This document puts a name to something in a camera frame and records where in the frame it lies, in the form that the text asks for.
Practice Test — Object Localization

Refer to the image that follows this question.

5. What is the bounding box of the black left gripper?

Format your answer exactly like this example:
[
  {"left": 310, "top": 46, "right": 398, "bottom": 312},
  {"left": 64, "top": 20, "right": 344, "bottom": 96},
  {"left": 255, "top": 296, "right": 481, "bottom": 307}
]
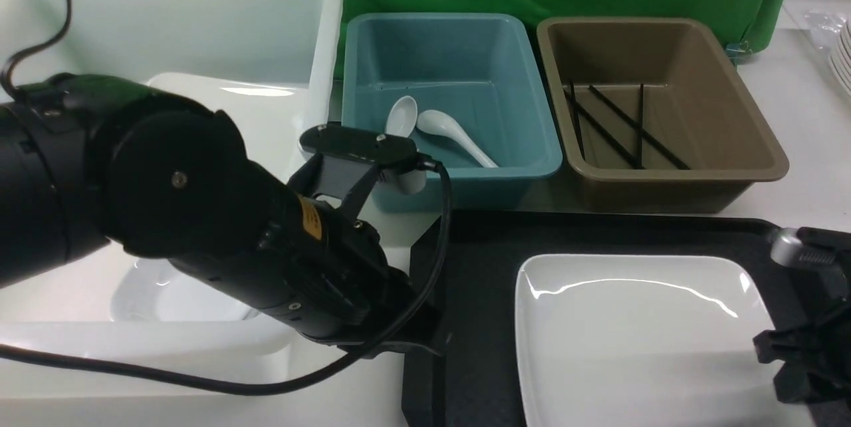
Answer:
[{"left": 170, "top": 179, "right": 446, "bottom": 355}]

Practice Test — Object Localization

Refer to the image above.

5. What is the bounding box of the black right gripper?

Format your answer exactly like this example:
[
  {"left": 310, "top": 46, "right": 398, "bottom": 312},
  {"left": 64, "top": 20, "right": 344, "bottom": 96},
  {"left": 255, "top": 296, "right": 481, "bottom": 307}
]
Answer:
[{"left": 753, "top": 261, "right": 849, "bottom": 404}]

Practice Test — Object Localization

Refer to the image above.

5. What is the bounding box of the white spoon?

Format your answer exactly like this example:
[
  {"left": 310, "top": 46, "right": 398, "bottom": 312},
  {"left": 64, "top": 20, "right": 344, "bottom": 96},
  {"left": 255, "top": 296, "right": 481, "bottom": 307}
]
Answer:
[
  {"left": 385, "top": 96, "right": 419, "bottom": 137},
  {"left": 416, "top": 110, "right": 499, "bottom": 168}
]

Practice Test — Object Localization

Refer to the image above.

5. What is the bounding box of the black plastic serving tray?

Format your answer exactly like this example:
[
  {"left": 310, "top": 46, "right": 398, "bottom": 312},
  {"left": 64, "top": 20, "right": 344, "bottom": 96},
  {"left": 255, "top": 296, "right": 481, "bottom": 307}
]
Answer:
[{"left": 402, "top": 210, "right": 851, "bottom": 427}]

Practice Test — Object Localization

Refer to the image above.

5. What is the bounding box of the large white square plate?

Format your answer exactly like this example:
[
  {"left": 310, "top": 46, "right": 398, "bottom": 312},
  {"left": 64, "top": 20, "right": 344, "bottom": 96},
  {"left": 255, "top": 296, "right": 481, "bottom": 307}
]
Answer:
[{"left": 515, "top": 253, "right": 814, "bottom": 426}]

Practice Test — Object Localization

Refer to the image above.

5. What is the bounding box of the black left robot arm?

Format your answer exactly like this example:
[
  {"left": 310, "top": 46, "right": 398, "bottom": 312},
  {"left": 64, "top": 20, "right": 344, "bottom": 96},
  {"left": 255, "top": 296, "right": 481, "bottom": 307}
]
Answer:
[{"left": 1, "top": 74, "right": 449, "bottom": 354}]

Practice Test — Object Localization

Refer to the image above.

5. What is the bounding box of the white square plate in tub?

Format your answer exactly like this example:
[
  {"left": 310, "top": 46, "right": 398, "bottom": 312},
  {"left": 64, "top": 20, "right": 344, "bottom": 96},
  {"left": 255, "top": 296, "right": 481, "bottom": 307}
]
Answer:
[{"left": 147, "top": 72, "right": 309, "bottom": 182}]

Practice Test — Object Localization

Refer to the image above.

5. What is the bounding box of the white bowl in tub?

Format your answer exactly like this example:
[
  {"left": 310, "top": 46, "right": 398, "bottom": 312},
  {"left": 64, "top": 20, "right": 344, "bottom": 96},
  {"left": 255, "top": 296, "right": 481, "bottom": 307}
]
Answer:
[{"left": 110, "top": 259, "right": 259, "bottom": 322}]

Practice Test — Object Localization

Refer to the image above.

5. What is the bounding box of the large white plastic tub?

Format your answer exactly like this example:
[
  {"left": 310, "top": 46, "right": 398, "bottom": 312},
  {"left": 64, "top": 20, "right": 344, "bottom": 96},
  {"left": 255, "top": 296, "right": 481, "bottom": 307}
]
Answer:
[{"left": 2, "top": 0, "right": 342, "bottom": 382}]

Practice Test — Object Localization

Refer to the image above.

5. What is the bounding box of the teal plastic bin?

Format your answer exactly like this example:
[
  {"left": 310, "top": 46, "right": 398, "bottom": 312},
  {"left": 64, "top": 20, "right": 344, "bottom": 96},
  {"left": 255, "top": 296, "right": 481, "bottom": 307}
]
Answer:
[{"left": 342, "top": 13, "right": 563, "bottom": 211}]

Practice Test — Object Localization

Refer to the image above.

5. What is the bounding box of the brown plastic bin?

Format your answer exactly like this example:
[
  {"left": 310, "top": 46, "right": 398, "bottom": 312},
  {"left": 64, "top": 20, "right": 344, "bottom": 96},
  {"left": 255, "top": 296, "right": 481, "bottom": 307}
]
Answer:
[{"left": 536, "top": 17, "right": 789, "bottom": 213}]

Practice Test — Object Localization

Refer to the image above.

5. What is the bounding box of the stack of white plates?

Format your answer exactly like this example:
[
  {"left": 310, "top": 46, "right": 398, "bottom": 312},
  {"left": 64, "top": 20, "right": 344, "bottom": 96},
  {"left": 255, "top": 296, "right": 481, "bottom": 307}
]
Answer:
[{"left": 828, "top": 20, "right": 850, "bottom": 97}]

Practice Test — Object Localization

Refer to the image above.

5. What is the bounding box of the black chopstick in brown bin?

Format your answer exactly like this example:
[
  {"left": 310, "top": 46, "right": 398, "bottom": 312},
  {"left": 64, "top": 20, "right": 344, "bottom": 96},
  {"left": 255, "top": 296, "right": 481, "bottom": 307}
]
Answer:
[{"left": 562, "top": 87, "right": 641, "bottom": 170}]

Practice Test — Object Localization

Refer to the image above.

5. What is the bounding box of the clear plastic wrap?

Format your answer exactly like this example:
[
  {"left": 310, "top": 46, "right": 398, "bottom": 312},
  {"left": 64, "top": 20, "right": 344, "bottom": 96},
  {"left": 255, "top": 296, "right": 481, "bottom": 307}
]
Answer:
[{"left": 804, "top": 11, "right": 847, "bottom": 52}]

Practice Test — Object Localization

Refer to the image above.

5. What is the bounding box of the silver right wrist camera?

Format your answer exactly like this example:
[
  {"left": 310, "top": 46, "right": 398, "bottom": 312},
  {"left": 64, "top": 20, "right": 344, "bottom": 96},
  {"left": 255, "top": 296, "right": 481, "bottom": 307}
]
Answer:
[{"left": 770, "top": 227, "right": 851, "bottom": 269}]

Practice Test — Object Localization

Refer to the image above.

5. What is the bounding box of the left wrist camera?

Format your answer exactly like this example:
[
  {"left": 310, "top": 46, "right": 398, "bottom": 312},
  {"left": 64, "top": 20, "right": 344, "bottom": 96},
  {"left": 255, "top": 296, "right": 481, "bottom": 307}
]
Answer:
[{"left": 287, "top": 124, "right": 435, "bottom": 223}]

